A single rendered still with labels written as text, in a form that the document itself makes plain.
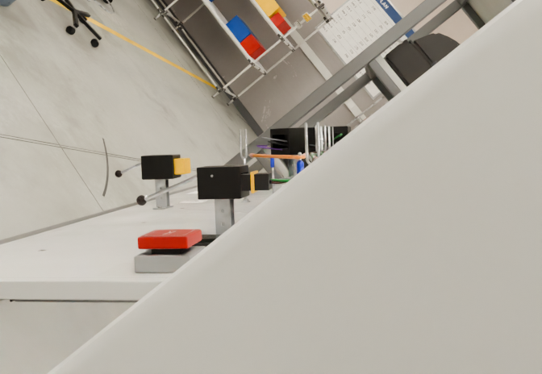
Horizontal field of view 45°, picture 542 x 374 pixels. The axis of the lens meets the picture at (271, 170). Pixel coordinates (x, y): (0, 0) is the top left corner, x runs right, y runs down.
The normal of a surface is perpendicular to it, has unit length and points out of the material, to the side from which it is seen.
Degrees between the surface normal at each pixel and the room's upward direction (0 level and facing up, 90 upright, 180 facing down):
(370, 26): 90
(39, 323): 0
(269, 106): 90
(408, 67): 90
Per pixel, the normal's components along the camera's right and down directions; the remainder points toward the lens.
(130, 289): -0.18, 0.06
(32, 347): 0.77, -0.62
